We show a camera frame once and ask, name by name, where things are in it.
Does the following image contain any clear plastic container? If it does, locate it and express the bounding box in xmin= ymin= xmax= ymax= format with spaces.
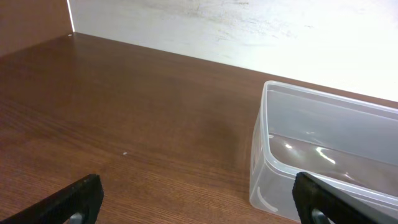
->
xmin=249 ymin=81 xmax=397 ymax=221

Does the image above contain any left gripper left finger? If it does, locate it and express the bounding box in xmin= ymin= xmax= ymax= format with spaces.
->
xmin=1 ymin=174 xmax=104 ymax=224

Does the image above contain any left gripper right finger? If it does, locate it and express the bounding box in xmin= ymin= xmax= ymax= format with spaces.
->
xmin=292 ymin=172 xmax=397 ymax=224

